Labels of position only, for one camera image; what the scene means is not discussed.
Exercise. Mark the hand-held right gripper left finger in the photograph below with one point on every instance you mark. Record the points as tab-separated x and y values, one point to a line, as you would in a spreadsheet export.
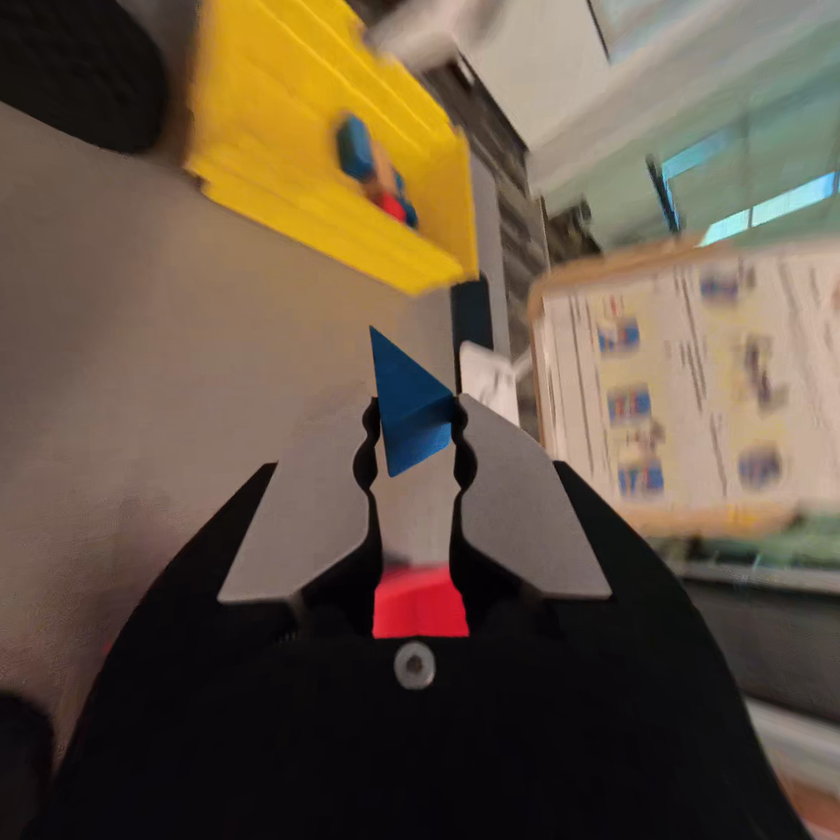
302	525

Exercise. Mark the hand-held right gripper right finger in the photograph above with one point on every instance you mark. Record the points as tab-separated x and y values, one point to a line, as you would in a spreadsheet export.
525	518

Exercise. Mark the red plastic bin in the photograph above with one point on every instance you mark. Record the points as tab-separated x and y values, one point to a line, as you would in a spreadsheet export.
420	604

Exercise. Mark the blue triangular wooden block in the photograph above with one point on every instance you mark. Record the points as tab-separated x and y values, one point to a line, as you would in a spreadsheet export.
407	407

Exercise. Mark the blue wooden cylinder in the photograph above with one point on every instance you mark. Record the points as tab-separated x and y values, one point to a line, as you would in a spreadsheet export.
354	148

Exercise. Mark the yellow plastic bin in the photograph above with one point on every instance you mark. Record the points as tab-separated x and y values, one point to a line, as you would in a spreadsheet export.
275	131

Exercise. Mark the white board stand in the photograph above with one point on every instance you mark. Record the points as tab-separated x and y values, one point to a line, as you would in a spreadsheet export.
489	380

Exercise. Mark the printed instruction sheet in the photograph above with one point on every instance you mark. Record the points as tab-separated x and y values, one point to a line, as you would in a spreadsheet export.
689	394

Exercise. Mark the black flat pad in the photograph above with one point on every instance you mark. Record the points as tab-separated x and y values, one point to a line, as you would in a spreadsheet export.
471	315

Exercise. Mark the dark grey panel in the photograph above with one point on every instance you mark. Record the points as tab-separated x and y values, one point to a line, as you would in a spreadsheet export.
774	643

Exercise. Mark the dark teal triangular block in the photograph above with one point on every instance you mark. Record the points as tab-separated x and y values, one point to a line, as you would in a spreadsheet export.
411	211

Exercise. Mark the black wrist rest pad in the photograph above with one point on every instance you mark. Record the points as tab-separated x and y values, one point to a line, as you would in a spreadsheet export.
23	761

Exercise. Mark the black chair armrest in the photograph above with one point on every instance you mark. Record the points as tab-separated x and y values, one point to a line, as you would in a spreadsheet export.
72	65

